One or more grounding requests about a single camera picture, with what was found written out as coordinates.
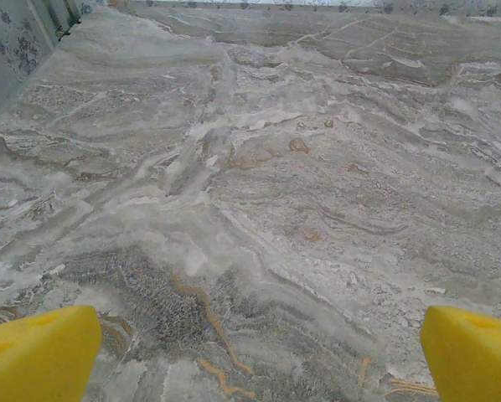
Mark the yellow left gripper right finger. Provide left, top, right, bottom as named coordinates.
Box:
left=419, top=305, right=501, bottom=402

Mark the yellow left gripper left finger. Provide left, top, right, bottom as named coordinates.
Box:
left=0, top=305, right=103, bottom=402

